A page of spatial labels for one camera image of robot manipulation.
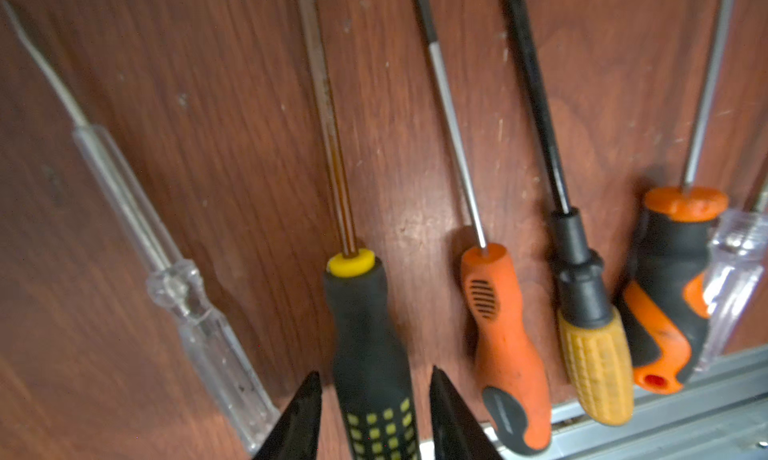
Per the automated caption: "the orange black stubby screwdriver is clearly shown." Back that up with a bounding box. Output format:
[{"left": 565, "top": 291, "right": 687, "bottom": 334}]
[{"left": 620, "top": 0, "right": 734, "bottom": 395}]

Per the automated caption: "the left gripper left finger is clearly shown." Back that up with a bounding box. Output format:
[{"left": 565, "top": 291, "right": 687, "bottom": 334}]
[{"left": 252, "top": 371, "right": 322, "bottom": 460}]

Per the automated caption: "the yellow black handled screwdriver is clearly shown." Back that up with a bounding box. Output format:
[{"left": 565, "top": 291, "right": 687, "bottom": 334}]
[{"left": 505, "top": 0, "right": 634, "bottom": 426}]

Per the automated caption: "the aluminium front rail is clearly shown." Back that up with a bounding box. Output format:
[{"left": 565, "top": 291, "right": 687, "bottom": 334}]
[{"left": 419, "top": 345, "right": 768, "bottom": 460}]

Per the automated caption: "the orange grey screwdriver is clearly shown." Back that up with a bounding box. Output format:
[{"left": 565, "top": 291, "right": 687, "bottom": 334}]
[{"left": 416, "top": 0, "right": 552, "bottom": 456}]

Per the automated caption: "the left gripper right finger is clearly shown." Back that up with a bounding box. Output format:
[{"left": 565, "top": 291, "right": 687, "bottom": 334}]
[{"left": 429, "top": 366, "right": 502, "bottom": 460}]

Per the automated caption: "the black yellow dotted screwdriver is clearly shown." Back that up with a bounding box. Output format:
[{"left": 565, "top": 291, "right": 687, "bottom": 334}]
[{"left": 298, "top": 0, "right": 420, "bottom": 459}]

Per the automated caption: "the clear handled screwdriver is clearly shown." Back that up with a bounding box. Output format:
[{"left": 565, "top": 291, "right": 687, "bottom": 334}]
[{"left": 695, "top": 185, "right": 767, "bottom": 372}]

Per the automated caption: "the clear thin tester screwdriver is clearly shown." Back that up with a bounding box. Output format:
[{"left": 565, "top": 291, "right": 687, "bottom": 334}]
[{"left": 1, "top": 0, "right": 280, "bottom": 457}]

